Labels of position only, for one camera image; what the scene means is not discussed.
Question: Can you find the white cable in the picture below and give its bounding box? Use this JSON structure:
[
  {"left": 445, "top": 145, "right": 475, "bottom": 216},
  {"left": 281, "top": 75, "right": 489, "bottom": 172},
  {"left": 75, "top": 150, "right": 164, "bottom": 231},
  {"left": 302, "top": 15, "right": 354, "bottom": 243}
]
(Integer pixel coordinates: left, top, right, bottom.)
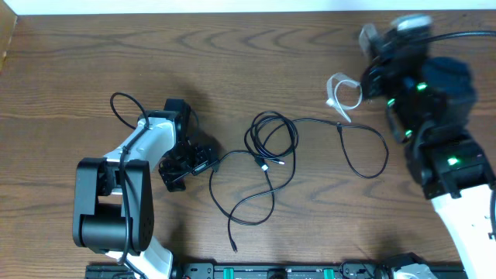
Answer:
[{"left": 325, "top": 72, "right": 364, "bottom": 123}]

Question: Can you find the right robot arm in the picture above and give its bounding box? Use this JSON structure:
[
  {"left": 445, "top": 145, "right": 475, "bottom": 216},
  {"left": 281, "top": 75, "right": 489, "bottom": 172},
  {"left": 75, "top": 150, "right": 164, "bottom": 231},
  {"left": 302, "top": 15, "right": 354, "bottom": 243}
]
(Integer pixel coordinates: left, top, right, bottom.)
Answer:
[{"left": 360, "top": 36, "right": 495, "bottom": 278}]

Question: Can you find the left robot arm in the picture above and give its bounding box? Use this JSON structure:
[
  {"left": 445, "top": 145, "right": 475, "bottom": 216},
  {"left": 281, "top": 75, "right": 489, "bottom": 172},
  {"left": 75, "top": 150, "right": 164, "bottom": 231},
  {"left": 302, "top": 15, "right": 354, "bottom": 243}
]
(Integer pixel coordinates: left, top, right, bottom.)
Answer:
[{"left": 72, "top": 99, "right": 219, "bottom": 278}]

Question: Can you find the right camera cable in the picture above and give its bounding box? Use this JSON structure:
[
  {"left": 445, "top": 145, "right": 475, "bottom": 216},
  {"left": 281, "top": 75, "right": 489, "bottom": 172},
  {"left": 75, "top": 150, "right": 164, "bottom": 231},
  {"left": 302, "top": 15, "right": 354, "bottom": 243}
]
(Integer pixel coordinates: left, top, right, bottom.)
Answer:
[{"left": 410, "top": 29, "right": 496, "bottom": 241}]

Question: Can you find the camera cable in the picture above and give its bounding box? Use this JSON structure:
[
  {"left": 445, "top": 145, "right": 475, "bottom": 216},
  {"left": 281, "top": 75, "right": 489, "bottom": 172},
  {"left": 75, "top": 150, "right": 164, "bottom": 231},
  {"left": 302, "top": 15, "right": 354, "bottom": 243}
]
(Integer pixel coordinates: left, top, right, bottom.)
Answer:
[
  {"left": 410, "top": 29, "right": 496, "bottom": 241},
  {"left": 109, "top": 91, "right": 152, "bottom": 279}
]

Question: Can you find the left camera cable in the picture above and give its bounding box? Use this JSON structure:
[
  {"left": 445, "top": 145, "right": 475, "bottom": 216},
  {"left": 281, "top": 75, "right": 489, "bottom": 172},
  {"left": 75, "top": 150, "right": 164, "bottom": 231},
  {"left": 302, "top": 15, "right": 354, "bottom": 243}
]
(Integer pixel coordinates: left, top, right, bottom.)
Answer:
[{"left": 109, "top": 91, "right": 152, "bottom": 279}]

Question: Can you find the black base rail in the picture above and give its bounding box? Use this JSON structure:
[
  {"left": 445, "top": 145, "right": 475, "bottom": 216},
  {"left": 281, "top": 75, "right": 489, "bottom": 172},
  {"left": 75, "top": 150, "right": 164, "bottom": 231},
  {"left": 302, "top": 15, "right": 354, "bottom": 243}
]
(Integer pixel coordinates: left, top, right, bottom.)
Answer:
[{"left": 83, "top": 263, "right": 468, "bottom": 279}]

